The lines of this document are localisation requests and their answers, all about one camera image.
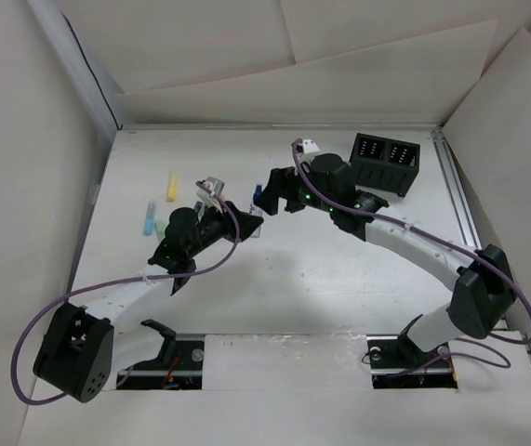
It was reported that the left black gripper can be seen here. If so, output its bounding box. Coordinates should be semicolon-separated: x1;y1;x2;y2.
186;199;261;258

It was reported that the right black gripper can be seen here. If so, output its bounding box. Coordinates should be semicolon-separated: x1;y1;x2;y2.
253;162;337;216

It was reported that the blue cap marker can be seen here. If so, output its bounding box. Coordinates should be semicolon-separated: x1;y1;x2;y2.
249;184;262;238

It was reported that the yellow highlighter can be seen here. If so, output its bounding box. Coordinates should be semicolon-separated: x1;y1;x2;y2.
166;172;179;203

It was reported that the green highlighter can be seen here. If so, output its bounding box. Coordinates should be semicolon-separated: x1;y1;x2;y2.
154;219;166;241

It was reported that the light blue highlighter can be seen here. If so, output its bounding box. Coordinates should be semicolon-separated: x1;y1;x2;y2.
142;201;156;236

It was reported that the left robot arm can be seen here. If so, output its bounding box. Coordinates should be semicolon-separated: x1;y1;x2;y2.
33;201;264;402

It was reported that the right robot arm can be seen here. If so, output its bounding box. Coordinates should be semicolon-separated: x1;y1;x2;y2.
256;153;516;366

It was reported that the black two-compartment organizer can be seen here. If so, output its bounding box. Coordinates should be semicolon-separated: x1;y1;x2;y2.
350;133;420;197

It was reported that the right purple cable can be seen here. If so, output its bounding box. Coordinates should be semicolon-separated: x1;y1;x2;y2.
290;138;531;377

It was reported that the purple cable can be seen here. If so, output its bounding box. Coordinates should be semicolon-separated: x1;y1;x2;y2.
290;138;531;377
10;190;243;404

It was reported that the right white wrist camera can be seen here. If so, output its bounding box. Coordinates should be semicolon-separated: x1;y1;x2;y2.
292;138;321;164

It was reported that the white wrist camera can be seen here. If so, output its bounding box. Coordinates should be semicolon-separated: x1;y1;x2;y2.
292;138;321;164
196;177;225;209

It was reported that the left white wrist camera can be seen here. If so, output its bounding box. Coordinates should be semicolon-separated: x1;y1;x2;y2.
196;177;225;209

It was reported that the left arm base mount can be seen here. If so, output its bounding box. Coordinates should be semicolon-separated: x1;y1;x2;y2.
113;319;206;391

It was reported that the aluminium rail right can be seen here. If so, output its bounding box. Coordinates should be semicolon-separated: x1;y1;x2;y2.
431;128;482;249

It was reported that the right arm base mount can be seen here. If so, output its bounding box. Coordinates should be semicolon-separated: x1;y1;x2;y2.
361;334;458;389

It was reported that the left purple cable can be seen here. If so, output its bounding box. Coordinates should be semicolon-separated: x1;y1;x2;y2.
10;190;243;404

